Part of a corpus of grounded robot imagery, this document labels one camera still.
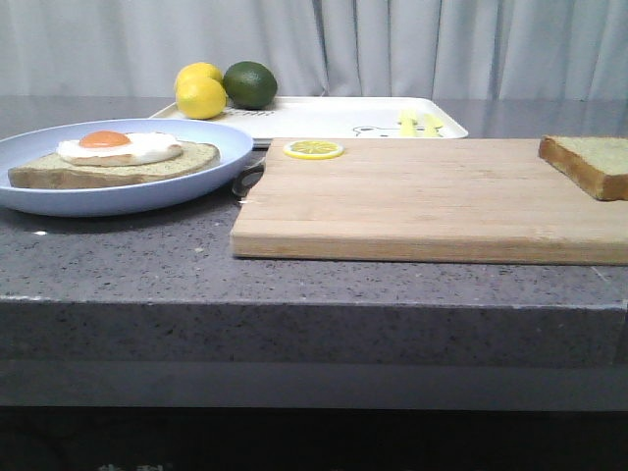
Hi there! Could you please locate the light blue plate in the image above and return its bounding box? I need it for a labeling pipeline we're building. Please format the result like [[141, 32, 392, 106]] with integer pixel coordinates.
[[1, 119, 254, 217]]

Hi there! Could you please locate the fried egg toy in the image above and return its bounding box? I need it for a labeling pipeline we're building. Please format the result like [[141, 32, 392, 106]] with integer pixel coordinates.
[[56, 131, 183, 167]]

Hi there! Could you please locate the bread slice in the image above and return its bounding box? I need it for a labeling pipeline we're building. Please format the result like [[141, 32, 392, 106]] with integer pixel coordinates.
[[8, 141, 221, 189], [539, 135, 627, 201]]

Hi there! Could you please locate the white bear tray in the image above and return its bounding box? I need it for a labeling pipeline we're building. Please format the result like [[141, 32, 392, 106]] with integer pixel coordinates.
[[148, 95, 470, 149]]

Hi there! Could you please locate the lemon slice toy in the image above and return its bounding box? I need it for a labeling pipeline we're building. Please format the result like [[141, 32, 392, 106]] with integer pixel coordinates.
[[283, 139, 344, 160]]

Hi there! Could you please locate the wooden cutting board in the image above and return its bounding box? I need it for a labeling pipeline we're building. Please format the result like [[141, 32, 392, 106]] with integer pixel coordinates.
[[231, 138, 627, 265]]

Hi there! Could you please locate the yellow plastic fork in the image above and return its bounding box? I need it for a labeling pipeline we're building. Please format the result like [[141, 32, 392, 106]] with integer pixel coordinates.
[[398, 109, 418, 137]]

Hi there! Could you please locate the yellow plastic knife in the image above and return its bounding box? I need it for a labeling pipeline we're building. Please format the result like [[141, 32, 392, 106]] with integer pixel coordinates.
[[423, 114, 444, 137]]

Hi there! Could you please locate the green lime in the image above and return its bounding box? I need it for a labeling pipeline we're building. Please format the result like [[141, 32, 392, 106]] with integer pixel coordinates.
[[223, 61, 278, 110]]

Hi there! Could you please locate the front yellow lemon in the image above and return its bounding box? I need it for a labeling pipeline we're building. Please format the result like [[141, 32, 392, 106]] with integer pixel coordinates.
[[175, 77, 227, 120]]

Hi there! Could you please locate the yellow lemon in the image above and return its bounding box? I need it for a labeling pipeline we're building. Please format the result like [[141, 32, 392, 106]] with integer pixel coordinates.
[[175, 77, 227, 120], [174, 62, 223, 90]]

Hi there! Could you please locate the rear yellow lemon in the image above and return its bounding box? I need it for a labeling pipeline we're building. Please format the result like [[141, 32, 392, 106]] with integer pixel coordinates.
[[174, 62, 223, 90]]

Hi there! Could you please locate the white curtain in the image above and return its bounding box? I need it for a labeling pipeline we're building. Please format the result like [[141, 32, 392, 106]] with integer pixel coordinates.
[[1, 1, 627, 100]]

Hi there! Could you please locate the metal board handle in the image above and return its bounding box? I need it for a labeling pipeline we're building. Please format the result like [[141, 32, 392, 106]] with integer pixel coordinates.
[[232, 161, 265, 198]]

